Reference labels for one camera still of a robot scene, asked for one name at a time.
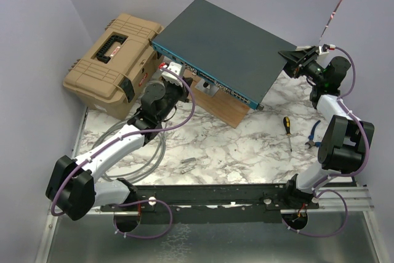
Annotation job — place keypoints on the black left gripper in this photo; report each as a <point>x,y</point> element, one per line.
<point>184,89</point>

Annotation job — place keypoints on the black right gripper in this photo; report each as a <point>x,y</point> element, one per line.
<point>294,63</point>

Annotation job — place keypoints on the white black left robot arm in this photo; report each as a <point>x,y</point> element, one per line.
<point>74,187</point>

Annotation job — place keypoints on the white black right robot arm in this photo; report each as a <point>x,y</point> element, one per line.
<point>344,149</point>

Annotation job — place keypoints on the wooden base board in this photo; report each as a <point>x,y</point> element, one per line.
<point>221,105</point>

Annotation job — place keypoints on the yellow black screwdriver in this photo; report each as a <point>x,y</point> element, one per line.
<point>287,126</point>

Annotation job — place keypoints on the tan plastic tool case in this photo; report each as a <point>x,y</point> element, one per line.
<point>114,71</point>

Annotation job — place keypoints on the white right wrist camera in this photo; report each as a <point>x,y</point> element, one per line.
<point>325,49</point>

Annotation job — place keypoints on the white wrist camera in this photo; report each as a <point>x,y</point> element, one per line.
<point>171,71</point>
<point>325,49</point>

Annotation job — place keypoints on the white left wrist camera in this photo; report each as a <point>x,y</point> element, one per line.
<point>171,71</point>

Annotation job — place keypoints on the metal switch stand bracket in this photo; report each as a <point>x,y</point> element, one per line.
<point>207,88</point>

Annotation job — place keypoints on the dark blue network switch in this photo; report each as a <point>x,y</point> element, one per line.
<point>238,57</point>

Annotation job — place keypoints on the blue handled pliers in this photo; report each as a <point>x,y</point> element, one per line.
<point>311,143</point>

